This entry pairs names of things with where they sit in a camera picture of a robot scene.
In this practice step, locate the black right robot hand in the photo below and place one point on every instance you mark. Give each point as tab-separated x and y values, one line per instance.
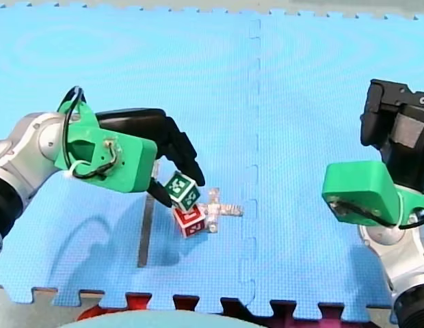
379	116

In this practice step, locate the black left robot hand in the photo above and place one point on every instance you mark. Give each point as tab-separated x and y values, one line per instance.
143	123

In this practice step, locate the green cube white marks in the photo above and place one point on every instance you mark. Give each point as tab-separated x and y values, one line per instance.
179	186

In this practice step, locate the red cube white marks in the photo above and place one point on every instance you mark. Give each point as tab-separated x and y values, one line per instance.
189	223

